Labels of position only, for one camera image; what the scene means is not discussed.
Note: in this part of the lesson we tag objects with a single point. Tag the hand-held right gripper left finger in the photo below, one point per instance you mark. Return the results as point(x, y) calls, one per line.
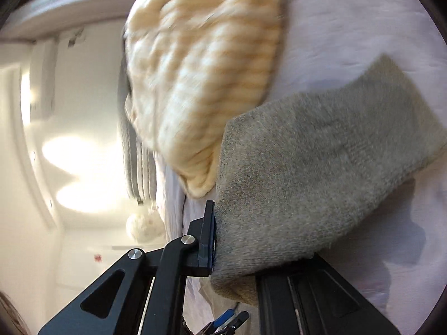
point(209, 247)

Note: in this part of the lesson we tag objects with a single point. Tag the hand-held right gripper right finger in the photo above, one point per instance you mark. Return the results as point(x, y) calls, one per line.
point(279, 296)

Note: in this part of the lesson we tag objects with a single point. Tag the grey-olive knit sweater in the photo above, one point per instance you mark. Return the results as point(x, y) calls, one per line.
point(314, 167)

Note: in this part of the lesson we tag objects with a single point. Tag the white plush ball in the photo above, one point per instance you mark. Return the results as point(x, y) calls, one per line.
point(143, 226)

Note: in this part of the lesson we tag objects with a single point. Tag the grey striped cloth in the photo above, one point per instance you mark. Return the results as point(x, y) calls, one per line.
point(134, 174)

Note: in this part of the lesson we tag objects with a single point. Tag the cream striped garment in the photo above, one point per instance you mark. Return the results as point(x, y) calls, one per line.
point(202, 76)

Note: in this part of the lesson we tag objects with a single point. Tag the person's brown hair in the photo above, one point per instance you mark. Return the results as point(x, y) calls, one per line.
point(8, 317)

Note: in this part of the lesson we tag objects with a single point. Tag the white bed sheet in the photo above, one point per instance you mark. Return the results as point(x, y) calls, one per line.
point(349, 24)

